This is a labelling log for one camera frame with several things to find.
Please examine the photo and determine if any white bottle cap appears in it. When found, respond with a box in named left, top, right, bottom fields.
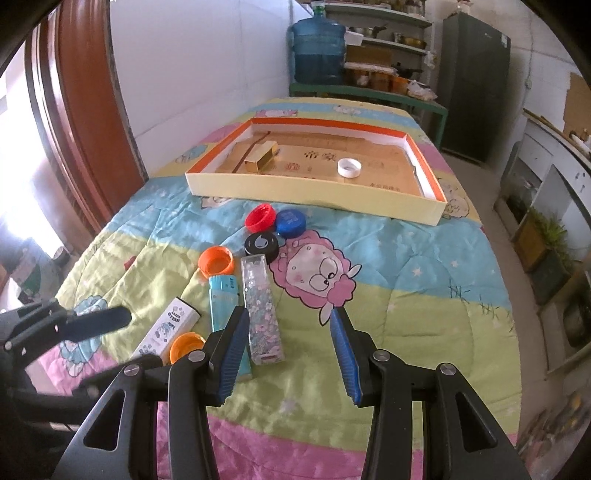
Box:
left=337, top=157, right=363, bottom=179

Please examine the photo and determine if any red bottle cap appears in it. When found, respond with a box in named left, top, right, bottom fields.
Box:
left=245, top=204, right=277, bottom=232

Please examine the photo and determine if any green potted plant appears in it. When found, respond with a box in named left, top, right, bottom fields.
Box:
left=526, top=207, right=574, bottom=266

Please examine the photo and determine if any brown wooden door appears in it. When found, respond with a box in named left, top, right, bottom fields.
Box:
left=25, top=0, right=149, bottom=254

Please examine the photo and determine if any white plastic bag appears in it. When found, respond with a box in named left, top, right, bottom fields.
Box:
left=407, top=80, right=438, bottom=101

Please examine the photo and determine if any teal lighter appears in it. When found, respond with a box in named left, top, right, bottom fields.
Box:
left=208, top=275, right=254, bottom=381

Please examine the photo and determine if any small gold box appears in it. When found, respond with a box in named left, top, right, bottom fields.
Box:
left=243, top=142, right=280, bottom=174

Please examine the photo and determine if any orange bottle cap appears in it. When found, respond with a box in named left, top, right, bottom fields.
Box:
left=168, top=332, right=207, bottom=363
left=198, top=247, right=235, bottom=280

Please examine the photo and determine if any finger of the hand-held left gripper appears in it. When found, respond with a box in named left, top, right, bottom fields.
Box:
left=69, top=354, right=163, bottom=402
left=0, top=299, right=133, bottom=365

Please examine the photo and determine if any shelf unit with cookware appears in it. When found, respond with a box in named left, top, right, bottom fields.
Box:
left=323, top=1, right=433, bottom=90

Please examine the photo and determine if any blue bottle cap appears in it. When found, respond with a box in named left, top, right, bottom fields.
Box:
left=274, top=209, right=308, bottom=239

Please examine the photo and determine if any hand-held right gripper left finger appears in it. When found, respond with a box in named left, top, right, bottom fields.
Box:
left=58, top=305, right=252, bottom=480

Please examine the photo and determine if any clear floral pattern box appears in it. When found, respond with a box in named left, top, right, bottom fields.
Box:
left=240, top=255, right=286, bottom=365

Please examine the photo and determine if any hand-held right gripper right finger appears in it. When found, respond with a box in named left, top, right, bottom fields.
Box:
left=329, top=307, right=532, bottom=480

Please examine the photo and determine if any dark grey refrigerator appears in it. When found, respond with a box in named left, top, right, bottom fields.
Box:
left=436, top=11, right=512, bottom=164

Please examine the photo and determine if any white printed small box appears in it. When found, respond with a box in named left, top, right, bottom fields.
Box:
left=130, top=298, right=201, bottom=365

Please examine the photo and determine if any flattened brown cardboard carton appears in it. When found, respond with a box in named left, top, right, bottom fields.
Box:
left=228, top=133, right=428, bottom=197

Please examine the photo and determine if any black bottle cap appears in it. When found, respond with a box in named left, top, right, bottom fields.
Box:
left=244, top=232, right=281, bottom=257

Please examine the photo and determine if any orange rimmed cardboard box tray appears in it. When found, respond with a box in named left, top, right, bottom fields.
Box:
left=185, top=117, right=448, bottom=227

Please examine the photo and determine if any brown cardboard sheet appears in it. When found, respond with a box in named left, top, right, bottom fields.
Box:
left=564, top=71, right=591, bottom=136

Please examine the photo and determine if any blue water jug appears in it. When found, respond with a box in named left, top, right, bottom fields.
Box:
left=287, top=0, right=348, bottom=86

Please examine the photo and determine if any printed cartoon sheep blanket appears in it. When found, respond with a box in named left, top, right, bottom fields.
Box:
left=37, top=95, right=522, bottom=480

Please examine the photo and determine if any white cabinet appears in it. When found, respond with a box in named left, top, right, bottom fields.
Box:
left=494, top=108, right=591, bottom=374

